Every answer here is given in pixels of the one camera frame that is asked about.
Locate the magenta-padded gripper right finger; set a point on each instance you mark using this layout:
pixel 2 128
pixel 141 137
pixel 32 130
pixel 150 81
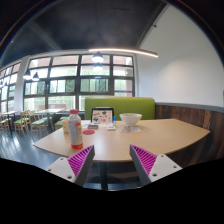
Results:
pixel 161 166

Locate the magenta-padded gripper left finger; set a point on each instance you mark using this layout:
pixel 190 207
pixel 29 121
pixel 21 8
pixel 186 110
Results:
pixel 61 167

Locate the clear bottle with red cap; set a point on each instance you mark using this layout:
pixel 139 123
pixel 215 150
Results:
pixel 75 131

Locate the yellow mug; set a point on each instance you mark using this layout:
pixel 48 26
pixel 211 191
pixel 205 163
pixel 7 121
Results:
pixel 65 126

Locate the flat round red coaster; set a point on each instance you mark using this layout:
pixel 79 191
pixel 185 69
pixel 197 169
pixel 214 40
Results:
pixel 88 132

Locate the white paper napkin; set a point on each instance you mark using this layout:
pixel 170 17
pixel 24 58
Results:
pixel 135 129

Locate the white paper sheet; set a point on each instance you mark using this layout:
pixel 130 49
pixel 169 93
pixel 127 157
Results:
pixel 85 123

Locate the group of green-seated wooden chairs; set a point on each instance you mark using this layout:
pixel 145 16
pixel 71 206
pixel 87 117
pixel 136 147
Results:
pixel 38 122

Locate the small dark flat box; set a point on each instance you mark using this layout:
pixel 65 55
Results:
pixel 93 126

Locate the white bowl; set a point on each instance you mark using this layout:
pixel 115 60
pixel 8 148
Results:
pixel 130 118

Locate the wooden dining table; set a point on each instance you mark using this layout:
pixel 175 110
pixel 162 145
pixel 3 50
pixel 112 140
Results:
pixel 50 111
pixel 8 113

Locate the green upholstered bench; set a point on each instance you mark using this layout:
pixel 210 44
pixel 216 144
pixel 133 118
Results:
pixel 136 106

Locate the black-framed tablet with stickers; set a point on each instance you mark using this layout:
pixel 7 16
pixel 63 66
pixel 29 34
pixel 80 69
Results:
pixel 102 116

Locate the small blue-capped white bottle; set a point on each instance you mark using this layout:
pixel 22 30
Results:
pixel 114 119

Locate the black pendant lamp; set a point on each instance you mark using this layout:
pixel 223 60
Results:
pixel 98 58
pixel 35 77
pixel 98 67
pixel 27 76

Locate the long linear ceiling light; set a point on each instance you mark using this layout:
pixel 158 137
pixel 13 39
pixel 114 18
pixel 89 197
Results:
pixel 123 50

